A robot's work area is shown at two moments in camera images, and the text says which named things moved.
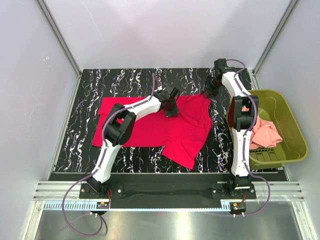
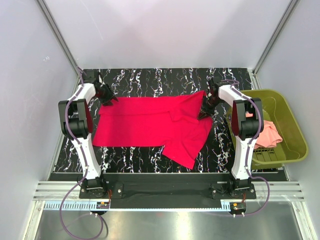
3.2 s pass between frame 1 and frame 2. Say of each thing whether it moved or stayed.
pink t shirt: stayed
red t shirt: stayed
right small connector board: stayed
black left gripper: moved
